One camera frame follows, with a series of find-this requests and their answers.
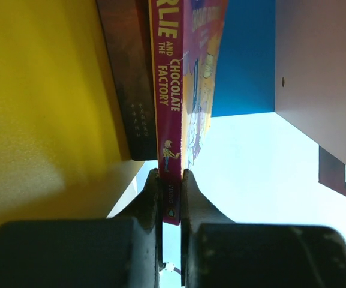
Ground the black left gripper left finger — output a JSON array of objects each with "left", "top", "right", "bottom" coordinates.
[{"left": 0, "top": 169, "right": 163, "bottom": 287}]

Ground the Tale of Two Cities book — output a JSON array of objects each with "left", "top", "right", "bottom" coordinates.
[{"left": 97, "top": 0, "right": 157, "bottom": 161}]

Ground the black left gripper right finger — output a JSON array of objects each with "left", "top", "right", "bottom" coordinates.
[{"left": 180, "top": 170, "right": 346, "bottom": 287}]

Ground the blue pink yellow bookshelf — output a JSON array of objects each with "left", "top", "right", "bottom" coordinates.
[{"left": 0, "top": 1, "right": 346, "bottom": 238}]

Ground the red castle cover book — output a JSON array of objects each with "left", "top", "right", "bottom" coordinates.
[{"left": 318, "top": 146, "right": 346, "bottom": 197}]

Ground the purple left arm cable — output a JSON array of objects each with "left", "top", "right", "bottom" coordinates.
[{"left": 162, "top": 262, "right": 182, "bottom": 275}]

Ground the Roald Dahl Charlie book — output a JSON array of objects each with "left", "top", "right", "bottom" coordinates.
[{"left": 148, "top": 0, "right": 228, "bottom": 225}]

